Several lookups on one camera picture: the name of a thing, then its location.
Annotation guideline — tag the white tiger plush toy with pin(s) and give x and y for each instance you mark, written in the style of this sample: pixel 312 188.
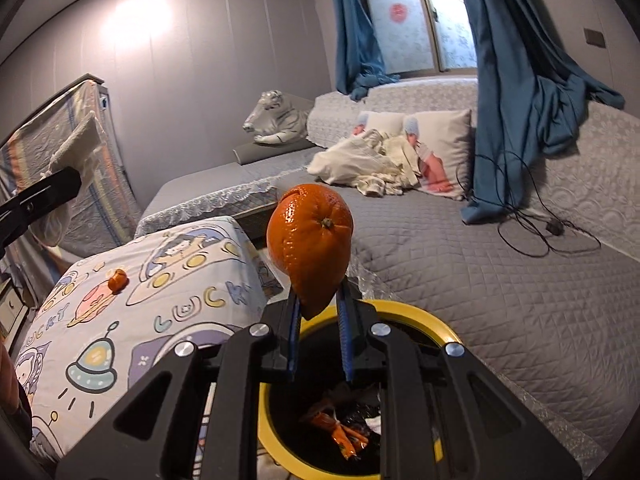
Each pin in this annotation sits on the white tiger plush toy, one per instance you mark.
pixel 278 118

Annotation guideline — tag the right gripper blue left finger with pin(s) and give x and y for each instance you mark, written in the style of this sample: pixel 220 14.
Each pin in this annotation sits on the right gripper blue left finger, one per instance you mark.
pixel 293 332

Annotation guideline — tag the left blue curtain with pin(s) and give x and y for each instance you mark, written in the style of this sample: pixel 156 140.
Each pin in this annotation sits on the left blue curtain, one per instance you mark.
pixel 359 64

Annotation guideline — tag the right blue curtain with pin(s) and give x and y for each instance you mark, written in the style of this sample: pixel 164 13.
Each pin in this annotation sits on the right blue curtain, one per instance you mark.
pixel 531 99

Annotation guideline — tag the left hand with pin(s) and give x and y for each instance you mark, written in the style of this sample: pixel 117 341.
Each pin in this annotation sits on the left hand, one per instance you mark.
pixel 13 399

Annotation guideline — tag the baby print pillow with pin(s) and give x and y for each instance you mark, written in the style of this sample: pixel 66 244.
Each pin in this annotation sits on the baby print pillow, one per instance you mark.
pixel 443 142
pixel 384 122

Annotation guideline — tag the yellow rimmed trash bin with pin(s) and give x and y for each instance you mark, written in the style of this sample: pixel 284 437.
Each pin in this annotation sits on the yellow rimmed trash bin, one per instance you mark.
pixel 275 460

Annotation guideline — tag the small orange peel piece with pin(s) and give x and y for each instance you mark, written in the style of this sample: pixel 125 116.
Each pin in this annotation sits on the small orange peel piece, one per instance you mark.
pixel 118 281

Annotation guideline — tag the grey bolster cushion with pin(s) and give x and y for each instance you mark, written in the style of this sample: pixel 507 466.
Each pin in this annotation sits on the grey bolster cushion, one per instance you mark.
pixel 254 152

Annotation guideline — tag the cartoon space print sheet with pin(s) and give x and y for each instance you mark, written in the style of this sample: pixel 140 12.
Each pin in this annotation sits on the cartoon space print sheet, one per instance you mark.
pixel 199 282

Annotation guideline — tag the cream crumpled blanket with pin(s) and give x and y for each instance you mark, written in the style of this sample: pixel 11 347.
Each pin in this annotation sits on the cream crumpled blanket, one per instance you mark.
pixel 374 163

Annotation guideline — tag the large orange peel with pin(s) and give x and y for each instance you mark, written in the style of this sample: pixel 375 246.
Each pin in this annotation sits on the large orange peel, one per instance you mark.
pixel 309 238

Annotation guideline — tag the blue curtain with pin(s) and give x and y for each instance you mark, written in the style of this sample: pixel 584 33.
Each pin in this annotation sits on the blue curtain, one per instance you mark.
pixel 359 64
pixel 531 99

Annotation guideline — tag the striped grey draped sheet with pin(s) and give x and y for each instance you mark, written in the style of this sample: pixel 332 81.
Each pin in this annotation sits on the striped grey draped sheet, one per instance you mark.
pixel 103 217

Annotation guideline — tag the dark wall switch plate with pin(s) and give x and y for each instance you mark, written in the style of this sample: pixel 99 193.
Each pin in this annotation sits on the dark wall switch plate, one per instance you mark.
pixel 594 38

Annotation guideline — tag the orange peels in bin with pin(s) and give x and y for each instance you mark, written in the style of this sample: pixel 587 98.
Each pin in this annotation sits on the orange peels in bin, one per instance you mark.
pixel 348 415

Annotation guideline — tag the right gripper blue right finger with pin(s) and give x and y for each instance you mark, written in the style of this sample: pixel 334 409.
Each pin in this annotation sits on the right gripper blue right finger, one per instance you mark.
pixel 344 313

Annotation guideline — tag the window with frosted glass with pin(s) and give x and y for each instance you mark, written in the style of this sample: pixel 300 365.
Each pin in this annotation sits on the window with frosted glass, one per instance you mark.
pixel 423 37

